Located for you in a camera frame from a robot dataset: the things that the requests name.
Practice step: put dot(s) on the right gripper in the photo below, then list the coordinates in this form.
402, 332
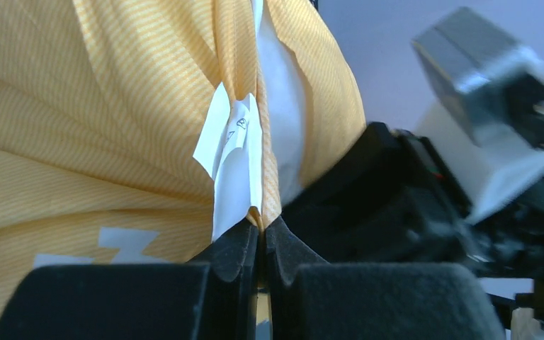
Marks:
466, 185

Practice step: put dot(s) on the yellow and blue pillowcase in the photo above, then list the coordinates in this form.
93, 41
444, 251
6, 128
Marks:
101, 107

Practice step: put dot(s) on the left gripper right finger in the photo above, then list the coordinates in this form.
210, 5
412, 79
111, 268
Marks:
314, 299

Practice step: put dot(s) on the white pillow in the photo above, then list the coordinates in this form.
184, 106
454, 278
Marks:
252, 141

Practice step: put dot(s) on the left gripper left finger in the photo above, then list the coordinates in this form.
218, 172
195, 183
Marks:
210, 297

